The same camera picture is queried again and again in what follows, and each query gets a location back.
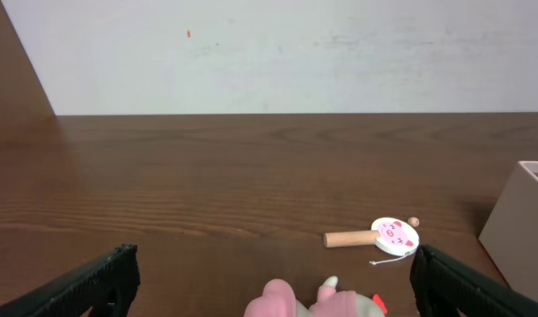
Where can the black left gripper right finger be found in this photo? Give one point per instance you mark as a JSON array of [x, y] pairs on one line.
[[444, 286]]

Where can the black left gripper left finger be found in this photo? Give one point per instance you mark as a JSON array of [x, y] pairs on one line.
[[105, 286]]

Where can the white cardboard box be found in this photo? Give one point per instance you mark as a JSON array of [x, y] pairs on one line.
[[510, 235]]

